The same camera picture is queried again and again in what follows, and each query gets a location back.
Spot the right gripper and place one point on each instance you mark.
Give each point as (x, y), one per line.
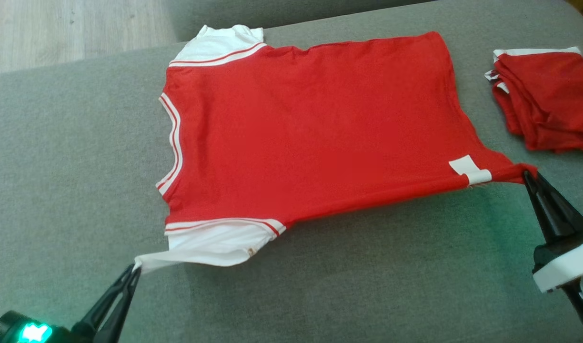
(565, 269)

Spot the red basketball jersey white sleeves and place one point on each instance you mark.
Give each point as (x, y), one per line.
(320, 119)

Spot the grey fabric sofa seat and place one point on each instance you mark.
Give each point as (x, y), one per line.
(58, 166)

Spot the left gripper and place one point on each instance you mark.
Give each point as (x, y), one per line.
(34, 333)

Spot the red shorts white waistband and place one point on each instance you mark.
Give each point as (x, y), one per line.
(548, 95)

